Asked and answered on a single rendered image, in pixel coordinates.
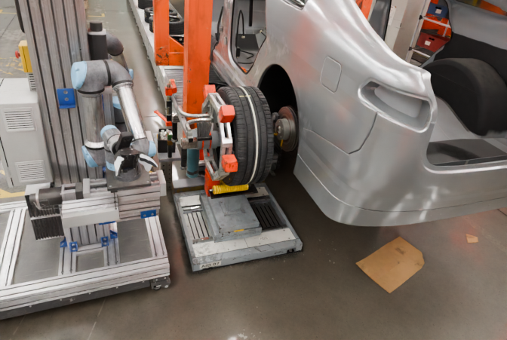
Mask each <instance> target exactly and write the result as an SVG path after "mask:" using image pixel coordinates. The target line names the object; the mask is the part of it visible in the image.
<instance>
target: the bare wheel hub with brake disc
mask: <svg viewBox="0 0 507 340"><path fill-rule="evenodd" d="M278 114H279V115H280V118H279V119H278V120H277V121H276V123H275V133H277V132H276V127H277V126H278V125H280V126H281V133H280V134H278V135H277V138H278V143H279V145H280V146H281V141H282V140H283V143H282V146H281V148H282V149H283V150H284V151H286V152H288V151H292V150H294V148H295V147H296V145H297V141H298V136H299V126H298V121H297V117H296V114H295V112H294V111H293V109H292V108H291V107H282V108H281V109H280V110H279V112H278Z"/></svg>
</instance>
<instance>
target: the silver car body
mask: <svg viewBox="0 0 507 340"><path fill-rule="evenodd" d="M445 3H446V6H447V9H448V20H449V24H450V28H451V37H450V40H449V41H448V42H447V43H446V44H444V45H442V46H441V47H440V48H439V49H437V50H436V52H434V53H433V55H431V56H430V57H429V58H428V59H427V60H426V61H425V62H424V63H423V64H422V65H420V66H418V67H417V66H414V65H412V64H409V63H407V62H405V61H403V60H402V59H401V58H399V57H398V56H397V55H396V54H394V53H393V51H392V50H391V49H390V48H389V47H388V45H387V44H386V43H385V38H386V31H387V27H388V23H389V15H390V10H391V5H392V0H376V4H375V5H374V7H373V10H372V13H371V15H370V20H369V22H368V21H367V20H366V18H365V17H364V15H363V14H362V12H361V10H360V8H359V7H358V6H357V4H356V2H355V0H213V11H212V26H211V35H212V36H213V37H214V38H215V39H216V40H217V41H218V42H217V43H216V45H215V49H214V50H213V62H212V63H213V65H214V66H215V67H216V69H217V70H218V72H219V73H220V74H221V75H222V77H223V78H224V80H225V82H226V83H227V84H228V86H229V87H237V86H254V87H256V85H257V82H258V80H259V77H260V75H261V73H262V71H263V70H264V69H265V68H266V67H267V66H268V65H269V64H270V63H279V64H280V65H282V66H283V67H284V68H285V70H286V71H287V73H288V75H289V76H290V79H291V81H292V84H293V88H294V91H295V94H296V98H297V106H298V112H299V123H300V138H299V148H298V154H297V162H296V166H295V168H294V171H293V174H294V175H295V177H296V178H297V179H298V180H299V181H300V183H301V184H302V186H303V187H304V189H305V190H306V191H307V192H308V193H309V195H310V196H311V198H312V199H313V201H314V202H315V203H316V204H317V205H318V207H319V208H320V210H321V211H322V212H323V213H324V214H325V215H326V216H327V217H328V218H330V219H332V220H333V221H336V222H339V223H342V224H346V225H356V226H375V227H376V226H393V225H409V224H415V223H421V222H431V221H436V220H441V219H449V218H453V217H457V216H465V215H469V214H473V213H480V212H485V211H489V210H496V209H500V208H504V207H507V0H445Z"/></svg>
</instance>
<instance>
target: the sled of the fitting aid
mask: <svg viewBox="0 0 507 340"><path fill-rule="evenodd" d="M206 197H207V194H206V192H201V193H200V195H199V200H200V203H201V207H202V209H203V211H204V215H205V218H206V220H207V223H208V226H209V229H210V232H211V234H212V237H213V239H214V243H218V242H223V241H227V240H235V239H240V238H244V237H253V236H257V235H261V231H262V226H261V224H260V222H259V226H258V227H254V228H246V229H241V230H236V231H227V232H222V233H219V231H218V228H217V225H216V223H215V221H214V217H213V215H212V212H211V210H210V207H209V204H208V202H207V199H206Z"/></svg>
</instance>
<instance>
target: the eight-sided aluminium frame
mask: <svg viewBox="0 0 507 340"><path fill-rule="evenodd" d="M210 103H211V104H212V106H213V107H214V109H215V111H216V114H217V120H218V126H219V132H220V165H219V169H218V167H217V165H216V163H215V160H214V155H213V149H209V155H210V156H207V149H203V152H204V163H205V166H206V167H207V170H208V172H209V174H210V177H211V179H212V181H218V180H222V179H223V178H225V177H226V176H228V175H229V173H225V171H224V169H223V167H222V165H221V163H222V155H225V150H226V148H227V153H226V154H227V155H231V154H232V134H231V129H230V124H229V123H225V126H226V136H227V138H225V134H224V129H223V123H220V120H219V115H218V112H219V110H220V107H221V106H226V104H225V103H224V102H223V100H222V99H221V97H220V95H219V94H218V93H208V95H207V97H206V99H205V101H204V103H202V107H201V110H202V111H201V113H202V114H205V113H206V112H207V113H208V112H209V111H210ZM218 103H219V104H218ZM211 164H212V166H213V169H214V172H215V173H214V172H213V169H212V167H211Z"/></svg>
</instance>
